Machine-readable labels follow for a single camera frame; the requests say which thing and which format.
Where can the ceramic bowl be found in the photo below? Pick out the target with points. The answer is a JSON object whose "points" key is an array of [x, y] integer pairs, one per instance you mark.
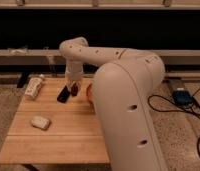
{"points": [[89, 94]]}

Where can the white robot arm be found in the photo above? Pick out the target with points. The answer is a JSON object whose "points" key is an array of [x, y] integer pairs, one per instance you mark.
{"points": [[121, 86]]}

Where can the blue power adapter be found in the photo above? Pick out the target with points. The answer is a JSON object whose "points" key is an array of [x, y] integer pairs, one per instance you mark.
{"points": [[182, 97]]}

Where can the wooden table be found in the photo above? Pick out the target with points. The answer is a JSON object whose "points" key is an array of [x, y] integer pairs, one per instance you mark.
{"points": [[73, 137]]}

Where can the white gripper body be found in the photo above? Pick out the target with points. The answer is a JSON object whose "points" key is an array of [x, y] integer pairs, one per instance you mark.
{"points": [[72, 75]]}

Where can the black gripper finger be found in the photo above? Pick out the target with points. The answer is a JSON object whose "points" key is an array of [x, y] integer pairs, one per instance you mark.
{"points": [[74, 90], [64, 95]]}

